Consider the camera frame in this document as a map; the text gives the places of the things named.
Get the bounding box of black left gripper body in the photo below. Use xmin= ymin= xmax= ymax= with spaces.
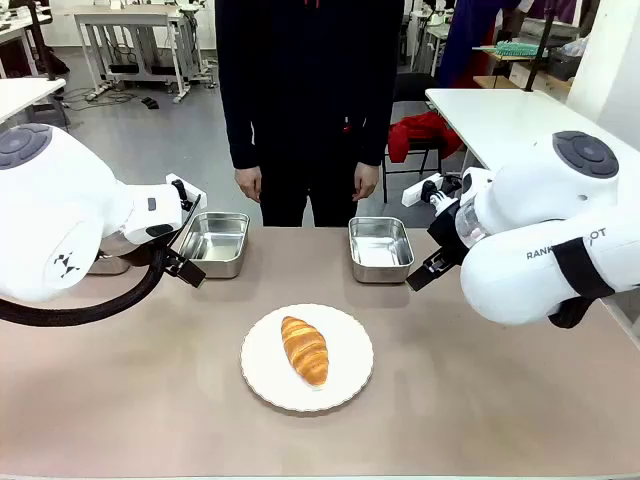
xmin=163 ymin=246 xmax=189 ymax=277

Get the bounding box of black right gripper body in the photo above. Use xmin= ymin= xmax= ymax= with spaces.
xmin=426 ymin=199 xmax=471 ymax=270

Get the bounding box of golden croissant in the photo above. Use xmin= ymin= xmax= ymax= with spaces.
xmin=280 ymin=315 xmax=330 ymax=387

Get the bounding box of person's left forearm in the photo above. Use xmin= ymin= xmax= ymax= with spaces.
xmin=355 ymin=74 xmax=401 ymax=169

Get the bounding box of person's right forearm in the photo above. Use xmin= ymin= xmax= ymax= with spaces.
xmin=219 ymin=74 xmax=262 ymax=171

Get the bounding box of steel rectangular container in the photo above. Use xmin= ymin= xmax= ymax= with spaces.
xmin=87 ymin=249 xmax=132 ymax=276
xmin=177 ymin=211 xmax=251 ymax=280
xmin=348 ymin=216 xmax=416 ymax=285

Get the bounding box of person's left hand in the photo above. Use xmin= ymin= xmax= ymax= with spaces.
xmin=352 ymin=162 xmax=380 ymax=203

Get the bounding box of person's right hand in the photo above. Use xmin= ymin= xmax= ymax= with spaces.
xmin=234 ymin=166 xmax=263 ymax=204

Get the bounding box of red cloth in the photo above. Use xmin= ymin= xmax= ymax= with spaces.
xmin=387 ymin=110 xmax=464 ymax=165

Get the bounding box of white scalloped plate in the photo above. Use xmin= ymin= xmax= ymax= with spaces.
xmin=240 ymin=303 xmax=375 ymax=413

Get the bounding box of large white table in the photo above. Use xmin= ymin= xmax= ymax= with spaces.
xmin=424 ymin=87 xmax=606 ymax=174

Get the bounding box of black chair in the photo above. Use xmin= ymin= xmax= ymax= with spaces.
xmin=382 ymin=72 xmax=446 ymax=204

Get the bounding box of wooden bench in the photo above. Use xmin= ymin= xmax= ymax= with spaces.
xmin=472 ymin=43 xmax=574 ymax=104

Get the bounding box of black pole on large table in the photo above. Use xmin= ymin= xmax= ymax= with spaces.
xmin=521 ymin=0 xmax=557 ymax=95

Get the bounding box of person in black clothes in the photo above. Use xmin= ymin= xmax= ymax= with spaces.
xmin=214 ymin=0 xmax=405 ymax=229

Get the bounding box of person in blue coat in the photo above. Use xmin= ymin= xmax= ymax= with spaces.
xmin=438 ymin=0 xmax=521 ymax=90

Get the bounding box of teal bristle mat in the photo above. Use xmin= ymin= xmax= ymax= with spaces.
xmin=494 ymin=41 xmax=549 ymax=60

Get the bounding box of grey crate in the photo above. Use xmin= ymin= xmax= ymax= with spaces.
xmin=547 ymin=47 xmax=584 ymax=82

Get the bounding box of small white table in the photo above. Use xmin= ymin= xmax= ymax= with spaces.
xmin=0 ymin=77 xmax=68 ymax=126

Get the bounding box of black pole on small table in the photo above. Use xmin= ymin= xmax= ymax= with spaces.
xmin=24 ymin=0 xmax=57 ymax=82

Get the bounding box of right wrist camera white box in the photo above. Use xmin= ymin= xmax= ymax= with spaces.
xmin=401 ymin=173 xmax=445 ymax=207

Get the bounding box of left arm black cable sleeve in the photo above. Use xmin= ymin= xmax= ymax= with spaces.
xmin=0 ymin=192 xmax=204 ymax=329

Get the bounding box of arm black cable sleeve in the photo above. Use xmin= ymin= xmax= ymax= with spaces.
xmin=547 ymin=237 xmax=617 ymax=330
xmin=0 ymin=192 xmax=204 ymax=329

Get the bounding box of right arm black cable sleeve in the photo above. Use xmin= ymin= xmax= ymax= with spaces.
xmin=547 ymin=237 xmax=617 ymax=330

